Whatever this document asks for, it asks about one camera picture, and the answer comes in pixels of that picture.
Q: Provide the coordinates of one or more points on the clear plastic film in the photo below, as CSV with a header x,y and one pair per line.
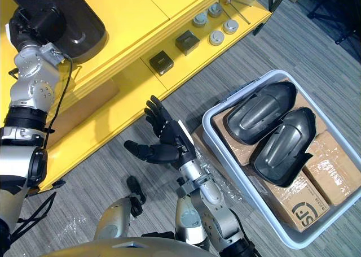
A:
x,y
220,180

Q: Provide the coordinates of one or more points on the silver robot leg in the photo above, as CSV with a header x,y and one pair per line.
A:
x,y
112,220

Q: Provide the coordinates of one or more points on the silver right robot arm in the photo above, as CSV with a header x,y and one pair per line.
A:
x,y
208,211

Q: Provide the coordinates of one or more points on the grey plastic bin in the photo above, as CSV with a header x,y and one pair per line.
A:
x,y
225,155

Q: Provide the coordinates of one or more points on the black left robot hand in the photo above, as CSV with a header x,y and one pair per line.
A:
x,y
39,24

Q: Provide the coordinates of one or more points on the round silver metal disc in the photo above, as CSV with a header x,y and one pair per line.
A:
x,y
215,10
230,26
216,38
199,19

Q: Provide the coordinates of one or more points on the silver robot torso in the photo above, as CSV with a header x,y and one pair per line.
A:
x,y
127,247

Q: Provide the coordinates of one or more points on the black plastic housing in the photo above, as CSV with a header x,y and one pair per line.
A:
x,y
259,113
81,22
285,147

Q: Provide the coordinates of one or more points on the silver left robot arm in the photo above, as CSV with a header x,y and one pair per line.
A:
x,y
28,79

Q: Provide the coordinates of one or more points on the long metal bolt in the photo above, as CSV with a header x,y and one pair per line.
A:
x,y
239,1
238,12

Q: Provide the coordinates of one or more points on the cardboard box with SF logo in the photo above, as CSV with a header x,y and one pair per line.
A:
x,y
299,203

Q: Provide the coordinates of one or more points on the black tripod stand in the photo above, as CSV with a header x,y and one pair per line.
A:
x,y
338,11

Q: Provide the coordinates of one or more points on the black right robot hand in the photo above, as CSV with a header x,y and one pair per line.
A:
x,y
165,144

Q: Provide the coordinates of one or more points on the small black square box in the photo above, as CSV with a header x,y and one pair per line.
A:
x,y
187,42
160,62

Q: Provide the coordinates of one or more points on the yellow metal shelf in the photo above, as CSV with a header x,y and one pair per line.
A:
x,y
135,17

